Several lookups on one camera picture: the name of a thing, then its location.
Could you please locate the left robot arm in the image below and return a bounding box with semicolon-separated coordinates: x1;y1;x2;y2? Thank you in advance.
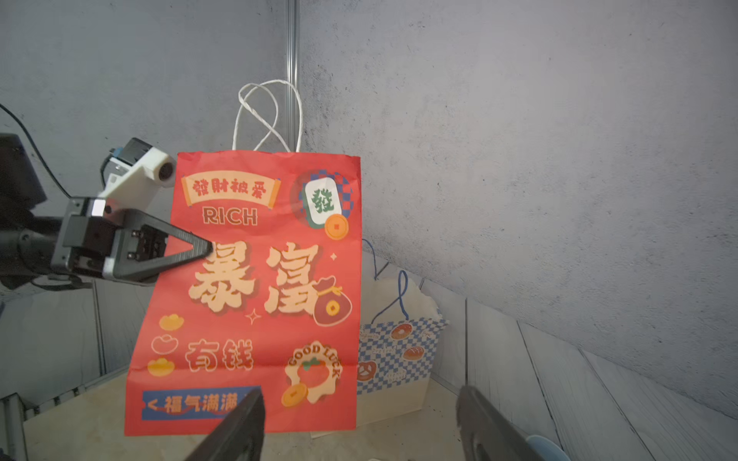
1;134;214;291

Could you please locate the light blue mug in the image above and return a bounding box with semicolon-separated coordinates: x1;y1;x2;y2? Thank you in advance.
526;435;571;461

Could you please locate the left metal frame post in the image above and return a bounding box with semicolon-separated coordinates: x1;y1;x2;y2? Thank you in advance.
286;0;301;150

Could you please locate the red and white paper bag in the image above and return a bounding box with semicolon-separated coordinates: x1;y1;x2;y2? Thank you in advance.
124;145;363;436

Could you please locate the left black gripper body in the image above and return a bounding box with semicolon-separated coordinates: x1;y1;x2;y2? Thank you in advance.
50;197;174;284

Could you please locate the blue checkered paper bag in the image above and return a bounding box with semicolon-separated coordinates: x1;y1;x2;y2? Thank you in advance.
357;240;448;426

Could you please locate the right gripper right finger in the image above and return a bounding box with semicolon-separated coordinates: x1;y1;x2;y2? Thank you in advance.
457;385;543;461

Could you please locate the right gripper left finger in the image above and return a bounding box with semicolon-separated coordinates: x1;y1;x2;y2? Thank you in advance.
186;388;266;461

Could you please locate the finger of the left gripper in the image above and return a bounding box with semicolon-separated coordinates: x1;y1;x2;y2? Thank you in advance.
115;209;213;285

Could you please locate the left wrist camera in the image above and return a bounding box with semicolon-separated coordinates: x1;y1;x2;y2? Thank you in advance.
98;138;176;211

